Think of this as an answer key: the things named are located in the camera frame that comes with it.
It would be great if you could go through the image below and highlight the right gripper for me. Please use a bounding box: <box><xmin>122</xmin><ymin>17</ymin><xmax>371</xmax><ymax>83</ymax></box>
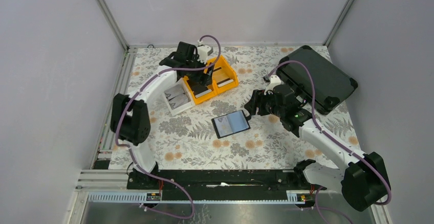
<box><xmin>244</xmin><ymin>89</ymin><xmax>285</xmax><ymax>118</ymax></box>

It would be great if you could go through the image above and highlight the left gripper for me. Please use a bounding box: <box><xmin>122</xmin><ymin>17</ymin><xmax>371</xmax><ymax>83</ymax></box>
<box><xmin>186</xmin><ymin>55</ymin><xmax>213</xmax><ymax>86</ymax></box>

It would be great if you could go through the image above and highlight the white plastic bin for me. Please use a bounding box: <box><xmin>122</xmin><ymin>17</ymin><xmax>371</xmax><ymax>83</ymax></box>
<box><xmin>163</xmin><ymin>79</ymin><xmax>195</xmax><ymax>117</ymax></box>

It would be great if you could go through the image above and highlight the black leather card holder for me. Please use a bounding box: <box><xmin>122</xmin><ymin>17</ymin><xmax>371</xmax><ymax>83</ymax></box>
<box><xmin>211</xmin><ymin>110</ymin><xmax>250</xmax><ymax>139</ymax></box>

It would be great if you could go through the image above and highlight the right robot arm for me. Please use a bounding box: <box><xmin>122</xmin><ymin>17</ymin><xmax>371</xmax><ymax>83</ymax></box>
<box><xmin>244</xmin><ymin>84</ymin><xmax>392</xmax><ymax>211</ymax></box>

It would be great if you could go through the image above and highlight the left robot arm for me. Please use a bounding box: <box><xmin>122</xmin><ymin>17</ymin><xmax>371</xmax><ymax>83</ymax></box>
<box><xmin>110</xmin><ymin>42</ymin><xmax>221</xmax><ymax>189</ymax></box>

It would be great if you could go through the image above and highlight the left orange bin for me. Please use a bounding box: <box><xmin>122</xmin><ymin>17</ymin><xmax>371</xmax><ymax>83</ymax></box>
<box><xmin>183</xmin><ymin>77</ymin><xmax>217</xmax><ymax>105</ymax></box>

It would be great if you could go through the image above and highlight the orange bin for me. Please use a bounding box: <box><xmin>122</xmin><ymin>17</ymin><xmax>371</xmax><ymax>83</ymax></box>
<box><xmin>210</xmin><ymin>55</ymin><xmax>239</xmax><ymax>97</ymax></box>
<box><xmin>183</xmin><ymin>77</ymin><xmax>217</xmax><ymax>105</ymax></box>

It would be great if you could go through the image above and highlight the right orange bin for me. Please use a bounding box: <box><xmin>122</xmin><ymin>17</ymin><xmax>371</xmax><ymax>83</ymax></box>
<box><xmin>210</xmin><ymin>55</ymin><xmax>239</xmax><ymax>97</ymax></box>

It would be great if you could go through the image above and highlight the black hard case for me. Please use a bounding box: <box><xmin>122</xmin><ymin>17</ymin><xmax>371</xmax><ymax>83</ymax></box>
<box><xmin>276</xmin><ymin>45</ymin><xmax>358</xmax><ymax>115</ymax></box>

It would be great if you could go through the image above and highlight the floral table mat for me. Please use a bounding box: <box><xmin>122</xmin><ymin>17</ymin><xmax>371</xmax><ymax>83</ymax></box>
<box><xmin>110</xmin><ymin>46</ymin><xmax>367</xmax><ymax>171</ymax></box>

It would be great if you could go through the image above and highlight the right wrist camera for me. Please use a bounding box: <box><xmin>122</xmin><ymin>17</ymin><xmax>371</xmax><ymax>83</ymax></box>
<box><xmin>264</xmin><ymin>75</ymin><xmax>281</xmax><ymax>95</ymax></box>

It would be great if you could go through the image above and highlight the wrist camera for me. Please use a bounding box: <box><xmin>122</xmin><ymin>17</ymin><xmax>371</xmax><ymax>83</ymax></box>
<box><xmin>197</xmin><ymin>44</ymin><xmax>213</xmax><ymax>63</ymax></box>
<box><xmin>264</xmin><ymin>75</ymin><xmax>281</xmax><ymax>95</ymax></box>

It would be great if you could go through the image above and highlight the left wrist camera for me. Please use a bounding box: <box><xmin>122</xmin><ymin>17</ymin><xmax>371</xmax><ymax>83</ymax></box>
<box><xmin>197</xmin><ymin>44</ymin><xmax>213</xmax><ymax>63</ymax></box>

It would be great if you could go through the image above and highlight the white slotted cable duct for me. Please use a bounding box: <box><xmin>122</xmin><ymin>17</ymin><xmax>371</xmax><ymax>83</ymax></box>
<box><xmin>88</xmin><ymin>188</ymin><xmax>305</xmax><ymax>205</ymax></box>

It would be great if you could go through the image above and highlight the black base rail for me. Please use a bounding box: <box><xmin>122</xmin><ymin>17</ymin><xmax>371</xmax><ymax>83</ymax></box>
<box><xmin>126</xmin><ymin>169</ymin><xmax>319</xmax><ymax>196</ymax></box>

